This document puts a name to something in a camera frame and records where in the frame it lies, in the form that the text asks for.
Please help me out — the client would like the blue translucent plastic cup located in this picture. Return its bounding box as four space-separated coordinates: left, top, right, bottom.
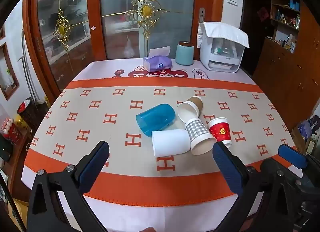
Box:
136 103 176 137

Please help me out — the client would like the orange H pattern tablecloth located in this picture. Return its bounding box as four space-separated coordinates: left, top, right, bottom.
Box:
21 59 294 231

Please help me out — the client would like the wooden shelf cabinet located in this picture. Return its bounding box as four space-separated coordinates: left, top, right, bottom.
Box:
253 0 319 130

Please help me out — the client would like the grey checked paper cup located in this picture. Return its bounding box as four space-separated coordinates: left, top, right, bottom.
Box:
184 118 217 156

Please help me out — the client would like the wooden glass door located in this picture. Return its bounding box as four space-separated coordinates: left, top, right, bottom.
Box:
22 0 223 102

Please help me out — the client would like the white cloth on appliance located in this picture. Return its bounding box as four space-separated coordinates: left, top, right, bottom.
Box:
197 22 249 48

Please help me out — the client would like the brown sleeve paper cup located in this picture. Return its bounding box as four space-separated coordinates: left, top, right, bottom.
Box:
177 96 203 123

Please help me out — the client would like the red paper cup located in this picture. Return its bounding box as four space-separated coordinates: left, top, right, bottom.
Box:
207 117 232 148

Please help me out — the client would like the white countertop appliance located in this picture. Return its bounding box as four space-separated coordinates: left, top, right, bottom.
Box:
200 33 245 73

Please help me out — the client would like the light blue canister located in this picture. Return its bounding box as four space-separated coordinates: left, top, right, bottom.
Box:
175 41 194 66

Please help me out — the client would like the black trash bin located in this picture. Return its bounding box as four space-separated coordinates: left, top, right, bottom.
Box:
17 97 49 131

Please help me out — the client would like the purple tissue pack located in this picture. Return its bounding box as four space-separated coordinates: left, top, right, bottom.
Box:
143 46 172 73

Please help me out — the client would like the white plastic cup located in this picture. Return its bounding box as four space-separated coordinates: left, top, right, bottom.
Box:
152 129 190 158

